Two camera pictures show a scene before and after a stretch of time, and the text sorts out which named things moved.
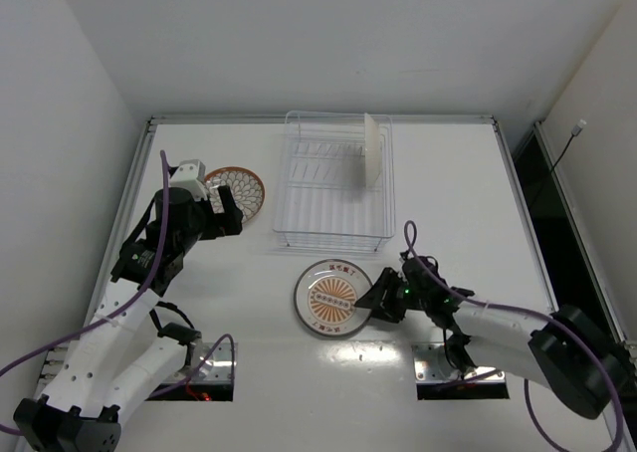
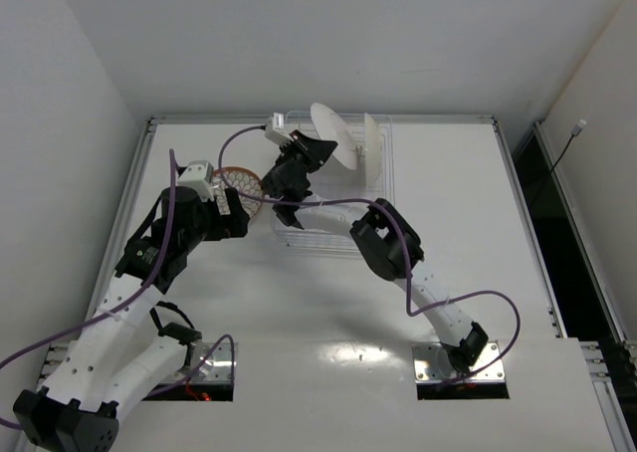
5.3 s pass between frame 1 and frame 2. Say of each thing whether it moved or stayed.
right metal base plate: stayed
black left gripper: stayed
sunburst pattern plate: moved
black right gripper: moved
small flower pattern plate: stayed
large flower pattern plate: stayed
